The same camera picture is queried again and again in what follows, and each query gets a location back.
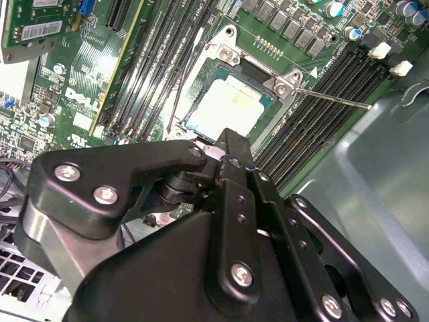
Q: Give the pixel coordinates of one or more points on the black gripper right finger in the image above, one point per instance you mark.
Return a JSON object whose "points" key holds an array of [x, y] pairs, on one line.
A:
{"points": [[295, 231]]}

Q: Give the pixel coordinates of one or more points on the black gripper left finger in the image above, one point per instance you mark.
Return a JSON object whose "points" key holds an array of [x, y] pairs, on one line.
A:
{"points": [[100, 167]]}

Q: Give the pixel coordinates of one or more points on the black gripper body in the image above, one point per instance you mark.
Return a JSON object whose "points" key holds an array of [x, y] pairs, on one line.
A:
{"points": [[151, 285]]}

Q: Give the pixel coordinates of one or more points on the thin metal locking lever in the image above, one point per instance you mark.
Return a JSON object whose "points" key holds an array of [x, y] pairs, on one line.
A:
{"points": [[332, 98], [200, 37]]}

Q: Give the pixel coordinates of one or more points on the silver CPU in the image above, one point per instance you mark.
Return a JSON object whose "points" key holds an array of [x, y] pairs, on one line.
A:
{"points": [[228, 107]]}

